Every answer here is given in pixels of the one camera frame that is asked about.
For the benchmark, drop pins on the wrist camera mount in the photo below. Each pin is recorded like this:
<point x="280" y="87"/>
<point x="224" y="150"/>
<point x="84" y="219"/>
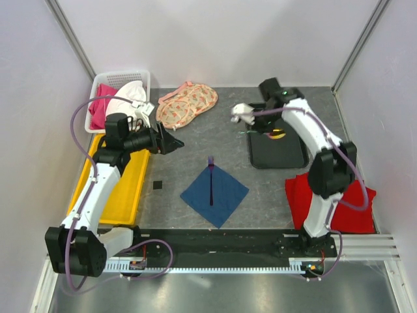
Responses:
<point x="142" y="111"/>
<point x="242" y="112"/>

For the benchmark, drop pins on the iridescent gold spoon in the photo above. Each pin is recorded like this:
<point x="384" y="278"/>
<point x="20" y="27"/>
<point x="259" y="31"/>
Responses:
<point x="270" y="133"/>

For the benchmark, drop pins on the black plastic tray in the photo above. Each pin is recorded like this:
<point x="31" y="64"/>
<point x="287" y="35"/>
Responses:
<point x="282" y="150"/>

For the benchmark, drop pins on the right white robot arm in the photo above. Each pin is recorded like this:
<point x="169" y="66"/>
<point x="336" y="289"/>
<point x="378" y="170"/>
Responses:
<point x="334" y="161"/>

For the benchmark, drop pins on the pink cloth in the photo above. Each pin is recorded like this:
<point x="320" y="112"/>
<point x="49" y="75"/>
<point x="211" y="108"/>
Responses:
<point x="98" y="108"/>

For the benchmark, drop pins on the white toothed cable duct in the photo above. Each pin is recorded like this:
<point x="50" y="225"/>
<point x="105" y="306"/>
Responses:
<point x="135" y="266"/>

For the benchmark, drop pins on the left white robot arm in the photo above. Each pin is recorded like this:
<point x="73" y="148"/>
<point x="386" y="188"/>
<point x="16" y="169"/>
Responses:
<point x="75" y="247"/>

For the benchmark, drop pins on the white cloth cap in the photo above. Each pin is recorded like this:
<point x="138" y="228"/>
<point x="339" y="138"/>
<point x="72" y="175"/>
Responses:
<point x="132" y="91"/>

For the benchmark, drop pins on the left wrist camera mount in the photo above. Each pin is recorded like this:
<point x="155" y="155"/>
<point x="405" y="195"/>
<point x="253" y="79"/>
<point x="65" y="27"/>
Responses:
<point x="142" y="111"/>

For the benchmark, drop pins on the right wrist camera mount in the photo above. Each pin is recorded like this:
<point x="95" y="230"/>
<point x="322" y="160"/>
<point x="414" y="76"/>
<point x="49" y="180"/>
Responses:
<point x="242" y="112"/>

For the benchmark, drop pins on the red folded cloth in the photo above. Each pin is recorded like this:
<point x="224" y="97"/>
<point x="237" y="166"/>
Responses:
<point x="345" y="219"/>

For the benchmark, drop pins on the purple metal fork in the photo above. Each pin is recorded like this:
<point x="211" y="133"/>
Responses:
<point x="211" y="169"/>

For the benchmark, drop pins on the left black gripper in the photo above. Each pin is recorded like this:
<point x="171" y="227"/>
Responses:
<point x="162" y="141"/>

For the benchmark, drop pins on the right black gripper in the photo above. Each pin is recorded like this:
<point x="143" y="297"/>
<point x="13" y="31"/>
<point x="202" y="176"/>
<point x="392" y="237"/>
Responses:
<point x="263" y="130"/>

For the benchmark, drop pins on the small black square marker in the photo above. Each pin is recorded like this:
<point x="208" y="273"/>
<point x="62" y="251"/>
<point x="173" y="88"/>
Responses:
<point x="157" y="185"/>

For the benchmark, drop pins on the blue paper napkin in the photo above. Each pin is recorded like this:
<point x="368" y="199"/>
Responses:
<point x="215" y="202"/>

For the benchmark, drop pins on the patterned peach oven mitt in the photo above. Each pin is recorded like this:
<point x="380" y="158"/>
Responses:
<point x="180" y="107"/>

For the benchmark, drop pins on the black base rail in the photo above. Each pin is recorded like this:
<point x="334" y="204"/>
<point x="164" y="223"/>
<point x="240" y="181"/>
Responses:
<point x="277" y="243"/>

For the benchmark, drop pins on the white perforated basket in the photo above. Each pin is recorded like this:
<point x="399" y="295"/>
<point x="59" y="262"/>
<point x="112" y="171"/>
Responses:
<point x="118" y="79"/>

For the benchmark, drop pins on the yellow plastic bin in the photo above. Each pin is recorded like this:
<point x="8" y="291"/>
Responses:
<point x="123" y="202"/>

